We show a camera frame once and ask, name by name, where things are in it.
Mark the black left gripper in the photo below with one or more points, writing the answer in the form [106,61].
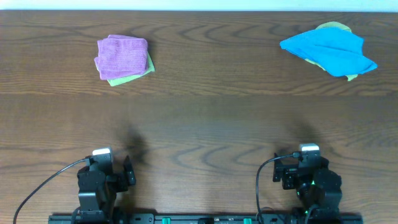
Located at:
[128,173]

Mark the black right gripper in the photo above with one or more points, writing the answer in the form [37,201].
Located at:
[289,175]

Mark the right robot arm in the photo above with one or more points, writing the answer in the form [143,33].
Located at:
[317,187]

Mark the folded green cloth under purple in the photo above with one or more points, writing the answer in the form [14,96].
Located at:
[119,81]

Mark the blue microfiber cloth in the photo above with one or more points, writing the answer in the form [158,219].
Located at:
[338,51]

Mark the crumpled lime green cloth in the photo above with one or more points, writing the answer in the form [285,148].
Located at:
[339,26]

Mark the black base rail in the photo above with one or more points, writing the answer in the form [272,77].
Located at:
[269,218]

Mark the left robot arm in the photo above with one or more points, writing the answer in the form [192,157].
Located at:
[96,208]

